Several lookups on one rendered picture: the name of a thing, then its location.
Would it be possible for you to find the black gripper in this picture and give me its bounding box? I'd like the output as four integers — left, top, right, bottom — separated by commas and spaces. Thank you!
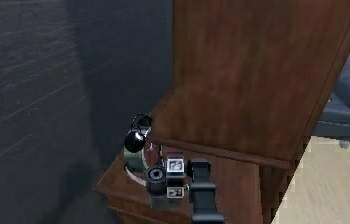
144, 166, 168, 197

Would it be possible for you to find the brown wooden cupboard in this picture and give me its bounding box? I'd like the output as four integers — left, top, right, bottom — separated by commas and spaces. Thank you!
92, 0, 350, 224

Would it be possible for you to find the dark blue armchair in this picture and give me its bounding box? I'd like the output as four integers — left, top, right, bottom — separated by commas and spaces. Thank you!
310, 52, 350, 150

